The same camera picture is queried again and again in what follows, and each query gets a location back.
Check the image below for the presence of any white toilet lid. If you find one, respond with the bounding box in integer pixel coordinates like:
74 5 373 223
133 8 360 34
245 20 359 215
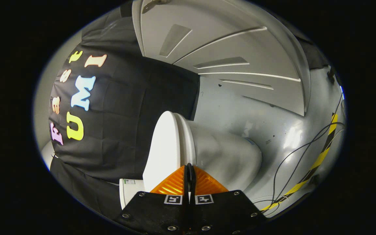
142 111 183 193

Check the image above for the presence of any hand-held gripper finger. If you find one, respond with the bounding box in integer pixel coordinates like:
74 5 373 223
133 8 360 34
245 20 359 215
114 163 191 235
190 163 268 235

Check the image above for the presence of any black cable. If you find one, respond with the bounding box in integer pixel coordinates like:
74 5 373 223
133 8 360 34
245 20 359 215
273 92 345 204
271 121 346 209

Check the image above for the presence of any yellow black hazard tape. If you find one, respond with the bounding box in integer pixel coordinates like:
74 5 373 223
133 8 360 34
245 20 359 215
260 113 338 212

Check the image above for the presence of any black backdrop cloth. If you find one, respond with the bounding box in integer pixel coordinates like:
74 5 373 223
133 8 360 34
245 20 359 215
48 0 330 222

